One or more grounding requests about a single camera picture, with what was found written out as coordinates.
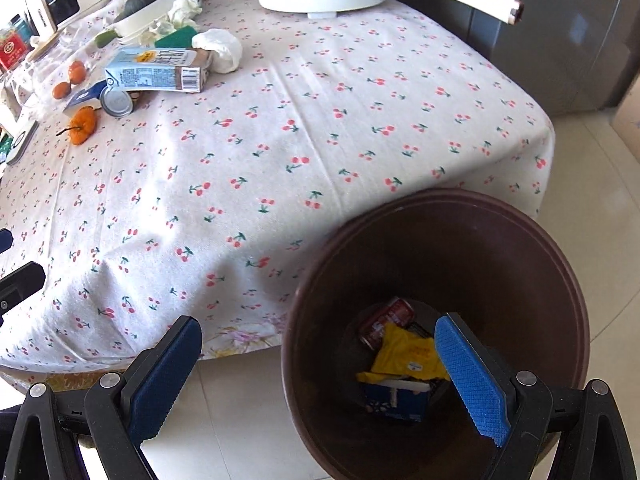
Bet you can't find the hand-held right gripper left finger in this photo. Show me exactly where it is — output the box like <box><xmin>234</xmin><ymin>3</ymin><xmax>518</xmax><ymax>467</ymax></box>
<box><xmin>10</xmin><ymin>316</ymin><xmax>203</xmax><ymax>480</ymax></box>

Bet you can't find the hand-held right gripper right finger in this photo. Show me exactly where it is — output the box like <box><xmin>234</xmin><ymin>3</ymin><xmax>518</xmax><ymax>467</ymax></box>
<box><xmin>434</xmin><ymin>312</ymin><xmax>638</xmax><ymax>480</ymax></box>

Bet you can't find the yellow wrapper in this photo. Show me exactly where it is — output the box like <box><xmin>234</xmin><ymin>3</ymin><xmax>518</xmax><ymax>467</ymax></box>
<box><xmin>356</xmin><ymin>322</ymin><xmax>451</xmax><ymax>383</ymax></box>

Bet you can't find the small blue carton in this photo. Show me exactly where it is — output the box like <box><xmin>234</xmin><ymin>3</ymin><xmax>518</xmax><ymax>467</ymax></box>
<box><xmin>362</xmin><ymin>379</ymin><xmax>433</xmax><ymax>423</ymax></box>

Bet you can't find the red drink can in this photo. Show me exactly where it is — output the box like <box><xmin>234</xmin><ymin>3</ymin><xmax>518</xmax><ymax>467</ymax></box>
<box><xmin>359</xmin><ymin>297</ymin><xmax>416</xmax><ymax>350</ymax></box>

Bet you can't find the brown trash bin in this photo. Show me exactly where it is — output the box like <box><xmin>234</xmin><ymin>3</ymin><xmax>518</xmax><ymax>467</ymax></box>
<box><xmin>281</xmin><ymin>189</ymin><xmax>591</xmax><ymax>480</ymax></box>

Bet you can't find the orange peel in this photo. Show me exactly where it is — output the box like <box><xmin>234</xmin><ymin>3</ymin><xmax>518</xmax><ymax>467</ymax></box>
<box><xmin>56</xmin><ymin>106</ymin><xmax>101</xmax><ymax>146</ymax></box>

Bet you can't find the blue white box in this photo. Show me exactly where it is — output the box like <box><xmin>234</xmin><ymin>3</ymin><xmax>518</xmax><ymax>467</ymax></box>
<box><xmin>62</xmin><ymin>80</ymin><xmax>108</xmax><ymax>111</ymax></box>

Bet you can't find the silver can lid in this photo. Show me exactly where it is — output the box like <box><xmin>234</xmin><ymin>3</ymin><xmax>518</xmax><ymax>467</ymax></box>
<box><xmin>99</xmin><ymin>85</ymin><xmax>135</xmax><ymax>118</ymax></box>

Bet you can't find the light blue milk carton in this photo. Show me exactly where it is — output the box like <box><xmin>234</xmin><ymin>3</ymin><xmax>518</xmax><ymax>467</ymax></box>
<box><xmin>104</xmin><ymin>46</ymin><xmax>213</xmax><ymax>93</ymax></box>

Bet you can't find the green yellow sponge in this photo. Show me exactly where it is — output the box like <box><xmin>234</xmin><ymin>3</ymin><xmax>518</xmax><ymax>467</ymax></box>
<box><xmin>155</xmin><ymin>25</ymin><xmax>198</xmax><ymax>50</ymax></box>

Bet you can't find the white tissue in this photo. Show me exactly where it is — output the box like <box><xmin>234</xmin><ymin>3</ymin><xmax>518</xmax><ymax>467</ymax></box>
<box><xmin>192</xmin><ymin>29</ymin><xmax>243</xmax><ymax>75</ymax></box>

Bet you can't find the floral under tablecloth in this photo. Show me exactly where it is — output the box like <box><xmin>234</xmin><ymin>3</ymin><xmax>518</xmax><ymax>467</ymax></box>
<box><xmin>0</xmin><ymin>310</ymin><xmax>301</xmax><ymax>396</ymax></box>

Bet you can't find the small white device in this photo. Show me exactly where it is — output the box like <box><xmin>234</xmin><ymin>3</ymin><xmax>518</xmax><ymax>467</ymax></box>
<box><xmin>5</xmin><ymin>122</ymin><xmax>40</xmax><ymax>165</ymax></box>

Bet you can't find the person's dark clothing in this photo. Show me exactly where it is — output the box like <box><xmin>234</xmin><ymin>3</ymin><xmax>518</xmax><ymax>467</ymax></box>
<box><xmin>0</xmin><ymin>405</ymin><xmax>31</xmax><ymax>480</ymax></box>

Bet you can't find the red label jar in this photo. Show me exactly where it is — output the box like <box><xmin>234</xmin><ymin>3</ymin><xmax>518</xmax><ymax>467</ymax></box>
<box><xmin>0</xmin><ymin>27</ymin><xmax>32</xmax><ymax>72</ymax></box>

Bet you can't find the glass spice jar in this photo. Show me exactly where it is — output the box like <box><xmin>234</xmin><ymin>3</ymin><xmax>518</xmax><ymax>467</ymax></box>
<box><xmin>4</xmin><ymin>14</ymin><xmax>33</xmax><ymax>36</ymax></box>

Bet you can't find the stack of white plates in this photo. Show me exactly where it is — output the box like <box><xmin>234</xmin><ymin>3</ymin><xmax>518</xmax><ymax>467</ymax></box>
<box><xmin>116</xmin><ymin>22</ymin><xmax>151</xmax><ymax>41</ymax></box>

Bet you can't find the white bowl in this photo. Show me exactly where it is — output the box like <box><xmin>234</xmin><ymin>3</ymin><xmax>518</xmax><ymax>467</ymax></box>
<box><xmin>115</xmin><ymin>0</ymin><xmax>188</xmax><ymax>36</ymax></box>

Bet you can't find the cherry print tablecloth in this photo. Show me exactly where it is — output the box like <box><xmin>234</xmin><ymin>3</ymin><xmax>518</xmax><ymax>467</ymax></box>
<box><xmin>0</xmin><ymin>0</ymin><xmax>557</xmax><ymax>376</ymax></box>

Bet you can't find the crumpled cream paper towel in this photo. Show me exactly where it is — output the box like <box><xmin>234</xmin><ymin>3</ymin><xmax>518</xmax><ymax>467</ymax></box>
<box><xmin>136</xmin><ymin>0</ymin><xmax>205</xmax><ymax>47</ymax></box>

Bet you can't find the cardboard box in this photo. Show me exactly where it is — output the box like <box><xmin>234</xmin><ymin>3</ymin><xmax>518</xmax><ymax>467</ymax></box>
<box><xmin>612</xmin><ymin>95</ymin><xmax>640</xmax><ymax>151</ymax></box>

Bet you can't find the grey refrigerator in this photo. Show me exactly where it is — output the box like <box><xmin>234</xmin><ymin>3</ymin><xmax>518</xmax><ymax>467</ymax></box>
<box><xmin>387</xmin><ymin>0</ymin><xmax>640</xmax><ymax>116</ymax></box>

